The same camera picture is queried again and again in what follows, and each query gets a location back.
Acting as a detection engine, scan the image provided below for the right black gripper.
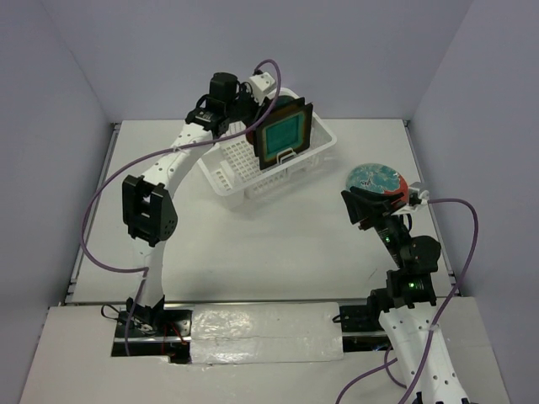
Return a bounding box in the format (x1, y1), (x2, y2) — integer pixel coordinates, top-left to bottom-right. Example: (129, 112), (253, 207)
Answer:
(340, 184), (409, 266)

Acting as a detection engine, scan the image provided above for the large red teal round plate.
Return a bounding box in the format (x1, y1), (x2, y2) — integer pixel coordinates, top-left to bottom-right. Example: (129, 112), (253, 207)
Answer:
(246, 95), (295, 146)

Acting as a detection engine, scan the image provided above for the white foam cover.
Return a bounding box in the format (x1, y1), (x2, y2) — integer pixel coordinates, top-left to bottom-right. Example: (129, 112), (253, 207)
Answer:
(189, 302), (344, 364)

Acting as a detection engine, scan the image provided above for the teal square black-rimmed plate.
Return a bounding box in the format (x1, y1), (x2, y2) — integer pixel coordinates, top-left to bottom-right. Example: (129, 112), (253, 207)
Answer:
(253, 103), (313, 170)

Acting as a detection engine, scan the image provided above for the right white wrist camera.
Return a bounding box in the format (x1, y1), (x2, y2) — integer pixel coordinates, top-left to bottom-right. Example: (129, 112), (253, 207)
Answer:
(395, 182), (430, 215)

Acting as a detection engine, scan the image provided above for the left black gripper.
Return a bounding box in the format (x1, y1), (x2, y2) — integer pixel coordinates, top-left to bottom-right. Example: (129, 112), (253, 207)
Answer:
(225, 84), (272, 131)

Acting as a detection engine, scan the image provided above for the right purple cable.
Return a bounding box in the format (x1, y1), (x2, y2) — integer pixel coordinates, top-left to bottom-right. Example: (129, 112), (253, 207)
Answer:
(336, 197), (481, 404)

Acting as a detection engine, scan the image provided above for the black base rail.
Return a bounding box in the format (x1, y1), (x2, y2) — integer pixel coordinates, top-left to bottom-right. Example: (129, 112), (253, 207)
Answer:
(100, 302), (391, 364)

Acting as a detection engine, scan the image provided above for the small red teal round plate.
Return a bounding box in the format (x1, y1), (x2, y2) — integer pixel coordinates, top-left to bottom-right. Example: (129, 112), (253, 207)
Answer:
(345, 163), (409, 204)

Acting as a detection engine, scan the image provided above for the yellow square black-rimmed plate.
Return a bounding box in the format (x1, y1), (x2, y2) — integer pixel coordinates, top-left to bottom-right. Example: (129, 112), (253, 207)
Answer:
(267, 97), (305, 123)

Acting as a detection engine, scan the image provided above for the white plastic dish rack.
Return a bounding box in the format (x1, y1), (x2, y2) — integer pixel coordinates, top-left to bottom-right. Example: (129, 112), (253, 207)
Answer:
(198, 88), (337, 209)

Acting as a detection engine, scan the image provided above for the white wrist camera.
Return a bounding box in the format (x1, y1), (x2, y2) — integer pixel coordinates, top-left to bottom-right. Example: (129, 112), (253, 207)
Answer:
(395, 182), (430, 215)
(248, 72), (276, 105)

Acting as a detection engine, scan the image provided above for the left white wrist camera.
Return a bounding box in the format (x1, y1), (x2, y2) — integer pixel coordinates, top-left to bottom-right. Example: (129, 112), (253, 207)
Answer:
(248, 72), (276, 105)

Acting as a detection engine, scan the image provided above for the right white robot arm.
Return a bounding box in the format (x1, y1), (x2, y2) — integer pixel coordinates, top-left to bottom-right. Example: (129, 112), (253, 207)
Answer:
(341, 187), (470, 403)

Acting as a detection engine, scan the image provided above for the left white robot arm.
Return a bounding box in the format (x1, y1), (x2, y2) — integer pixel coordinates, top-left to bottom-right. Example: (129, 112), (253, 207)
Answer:
(121, 70), (276, 336)

